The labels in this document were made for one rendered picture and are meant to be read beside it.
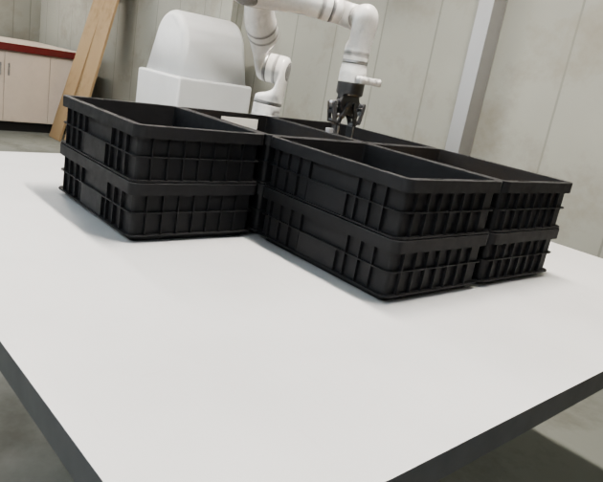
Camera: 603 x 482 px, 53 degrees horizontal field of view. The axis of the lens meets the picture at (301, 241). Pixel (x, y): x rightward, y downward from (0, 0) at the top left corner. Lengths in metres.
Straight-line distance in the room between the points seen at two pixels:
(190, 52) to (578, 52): 2.41
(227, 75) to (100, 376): 3.81
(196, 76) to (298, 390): 3.68
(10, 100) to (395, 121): 4.19
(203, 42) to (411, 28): 1.43
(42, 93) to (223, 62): 2.84
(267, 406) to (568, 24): 2.81
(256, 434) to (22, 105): 6.26
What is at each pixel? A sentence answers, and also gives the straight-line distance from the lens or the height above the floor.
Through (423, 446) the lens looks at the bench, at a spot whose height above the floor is 0.70.
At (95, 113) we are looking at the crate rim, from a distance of 1.34.
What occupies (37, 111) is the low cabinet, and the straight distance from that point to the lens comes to 6.85.
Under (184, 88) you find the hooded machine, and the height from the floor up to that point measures 0.82.
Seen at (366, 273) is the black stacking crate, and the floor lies 0.74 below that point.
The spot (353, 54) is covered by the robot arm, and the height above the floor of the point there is 1.13.
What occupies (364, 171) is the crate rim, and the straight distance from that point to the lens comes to 1.10.
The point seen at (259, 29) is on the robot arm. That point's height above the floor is 1.16.
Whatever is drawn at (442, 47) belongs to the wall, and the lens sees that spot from 3.64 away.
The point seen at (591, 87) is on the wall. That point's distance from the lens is 3.19.
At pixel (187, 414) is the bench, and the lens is 0.69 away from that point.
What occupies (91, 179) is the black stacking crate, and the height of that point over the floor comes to 0.77.
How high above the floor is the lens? 1.07
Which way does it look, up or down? 16 degrees down
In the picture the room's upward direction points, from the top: 10 degrees clockwise
